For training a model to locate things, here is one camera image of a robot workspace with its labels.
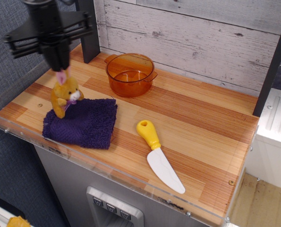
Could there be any silver dispenser button panel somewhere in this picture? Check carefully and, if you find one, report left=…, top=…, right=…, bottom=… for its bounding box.
left=86, top=186, right=145, bottom=227

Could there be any orange transparent plastic pot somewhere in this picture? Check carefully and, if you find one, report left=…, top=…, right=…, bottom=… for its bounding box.
left=104, top=53, right=157, bottom=97

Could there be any yellow plush bunny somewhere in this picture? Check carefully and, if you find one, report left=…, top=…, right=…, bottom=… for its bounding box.
left=51, top=66, right=84, bottom=119

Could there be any clear acrylic edge guard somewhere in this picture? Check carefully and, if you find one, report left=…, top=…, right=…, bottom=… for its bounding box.
left=0, top=33, right=259, bottom=227

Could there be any grey toy fridge cabinet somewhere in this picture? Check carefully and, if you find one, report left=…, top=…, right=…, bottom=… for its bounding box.
left=35, top=147, right=204, bottom=227

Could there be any dark vertical post right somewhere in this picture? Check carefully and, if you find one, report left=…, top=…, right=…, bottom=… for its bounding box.
left=253, top=35, right=281, bottom=117

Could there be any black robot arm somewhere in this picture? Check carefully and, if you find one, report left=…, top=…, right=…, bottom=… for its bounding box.
left=4, top=0, right=92, bottom=72

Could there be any dark vertical post left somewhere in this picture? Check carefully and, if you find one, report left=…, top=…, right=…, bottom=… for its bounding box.
left=76, top=0, right=101, bottom=63

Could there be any dark vertical post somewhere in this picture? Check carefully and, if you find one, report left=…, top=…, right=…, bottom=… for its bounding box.
left=253, top=35, right=281, bottom=117
left=76, top=0, right=101, bottom=63

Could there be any yellow handled white toy knife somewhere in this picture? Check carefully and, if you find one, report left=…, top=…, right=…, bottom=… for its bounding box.
left=136, top=120, right=186, bottom=194

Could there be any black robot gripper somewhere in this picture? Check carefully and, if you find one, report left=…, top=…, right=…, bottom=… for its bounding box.
left=4, top=2, right=92, bottom=71

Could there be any white ribbed appliance right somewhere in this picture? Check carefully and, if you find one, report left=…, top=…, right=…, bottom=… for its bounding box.
left=245, top=88, right=281, bottom=188

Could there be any yellow object bottom left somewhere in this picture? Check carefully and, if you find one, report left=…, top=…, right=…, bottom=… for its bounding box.
left=6, top=216, right=31, bottom=227

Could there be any purple towel napkin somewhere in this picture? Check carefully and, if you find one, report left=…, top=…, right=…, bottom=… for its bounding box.
left=42, top=99, right=118, bottom=149

